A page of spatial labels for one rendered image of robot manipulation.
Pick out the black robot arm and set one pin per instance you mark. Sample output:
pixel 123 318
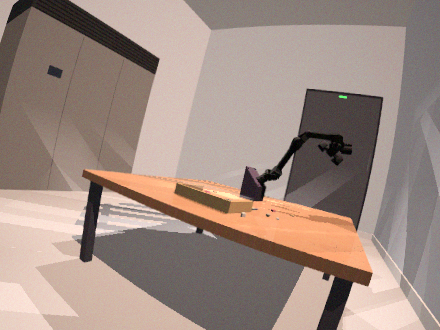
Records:
pixel 336 145

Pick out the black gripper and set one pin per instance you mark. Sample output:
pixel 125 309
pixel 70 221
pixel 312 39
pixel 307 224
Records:
pixel 323 147

